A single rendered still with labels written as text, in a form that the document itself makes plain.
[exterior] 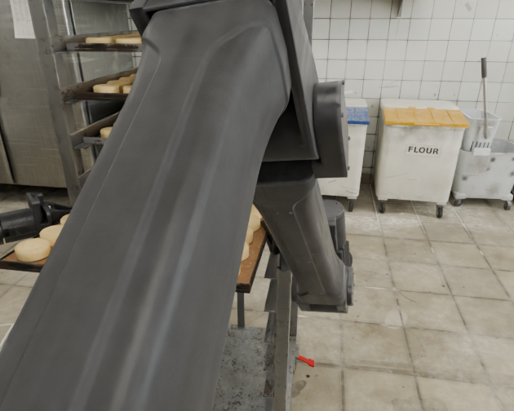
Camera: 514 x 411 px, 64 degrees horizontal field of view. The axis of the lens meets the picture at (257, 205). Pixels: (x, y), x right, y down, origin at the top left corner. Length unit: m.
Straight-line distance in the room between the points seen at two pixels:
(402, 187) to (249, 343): 1.85
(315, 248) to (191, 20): 0.26
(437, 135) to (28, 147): 2.93
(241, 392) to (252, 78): 1.48
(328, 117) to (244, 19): 0.09
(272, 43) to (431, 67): 3.48
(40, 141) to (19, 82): 0.42
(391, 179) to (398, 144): 0.27
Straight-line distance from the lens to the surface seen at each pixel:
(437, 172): 3.17
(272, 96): 0.19
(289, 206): 0.32
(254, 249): 0.69
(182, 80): 0.16
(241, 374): 1.66
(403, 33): 3.60
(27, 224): 0.87
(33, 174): 3.58
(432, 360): 2.06
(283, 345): 1.01
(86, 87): 0.96
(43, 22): 0.88
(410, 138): 3.06
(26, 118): 3.44
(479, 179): 3.53
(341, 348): 2.00
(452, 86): 3.72
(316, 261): 0.43
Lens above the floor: 1.37
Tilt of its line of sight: 25 degrees down
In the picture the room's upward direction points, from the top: straight up
